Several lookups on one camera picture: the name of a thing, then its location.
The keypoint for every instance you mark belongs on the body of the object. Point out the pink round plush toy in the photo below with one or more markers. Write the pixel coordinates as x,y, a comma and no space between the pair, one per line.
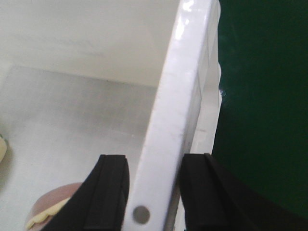
48,205

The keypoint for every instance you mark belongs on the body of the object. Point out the white plastic tote box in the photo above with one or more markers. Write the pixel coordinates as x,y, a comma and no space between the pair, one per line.
82,78

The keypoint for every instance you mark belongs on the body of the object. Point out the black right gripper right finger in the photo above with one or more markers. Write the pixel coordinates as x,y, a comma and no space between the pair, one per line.
215,200

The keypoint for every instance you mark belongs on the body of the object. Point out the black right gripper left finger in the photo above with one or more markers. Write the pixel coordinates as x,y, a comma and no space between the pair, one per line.
100,202

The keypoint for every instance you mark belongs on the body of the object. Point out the cream plush toy green trim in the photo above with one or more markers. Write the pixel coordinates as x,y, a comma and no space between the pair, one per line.
3,147

